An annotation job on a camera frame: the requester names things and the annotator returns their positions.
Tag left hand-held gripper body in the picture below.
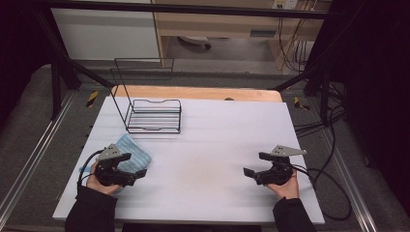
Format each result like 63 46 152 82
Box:
95 143 126 188

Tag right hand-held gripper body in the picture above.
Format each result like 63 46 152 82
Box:
257 144 308 187

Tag light blue striped cloth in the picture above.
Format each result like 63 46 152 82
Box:
78 133 153 175

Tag black wire rack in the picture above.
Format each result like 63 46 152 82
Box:
109 57 183 134

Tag person's left hand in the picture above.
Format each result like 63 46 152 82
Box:
86 160 122 196

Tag person's right hand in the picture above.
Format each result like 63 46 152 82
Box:
265 169 301 200

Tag white foam board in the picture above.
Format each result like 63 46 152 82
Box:
52 96 326 225

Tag yellow black tape strip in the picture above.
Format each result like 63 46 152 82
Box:
85 90 100 109
293 96 311 111

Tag wooden table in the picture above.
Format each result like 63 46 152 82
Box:
110 84 284 103

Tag white cabinet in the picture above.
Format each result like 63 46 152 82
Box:
50 8 161 61

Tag dark curtain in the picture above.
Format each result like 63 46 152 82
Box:
308 0 410 207
0 0 66 127

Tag white round device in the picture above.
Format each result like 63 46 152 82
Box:
178 35 212 50

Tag light wooden desk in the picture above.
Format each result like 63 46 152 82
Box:
151 0 333 71

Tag left hand-held gripper cable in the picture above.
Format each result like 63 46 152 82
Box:
76 149 105 197

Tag hand-held gripper cable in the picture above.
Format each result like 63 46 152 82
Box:
289 163 353 222
76 149 105 197

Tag black floor cables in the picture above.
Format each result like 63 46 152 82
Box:
294 80 346 136

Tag aluminium rail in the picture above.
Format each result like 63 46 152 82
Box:
317 129 378 232
0 91 76 220

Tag right hand-held gripper cable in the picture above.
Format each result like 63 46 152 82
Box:
289 163 353 222

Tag hanging cable bundle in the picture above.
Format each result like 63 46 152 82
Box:
277 17 323 73

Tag white wall socket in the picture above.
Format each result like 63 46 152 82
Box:
272 0 299 10

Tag black metal frame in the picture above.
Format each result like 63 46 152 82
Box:
32 0 339 127

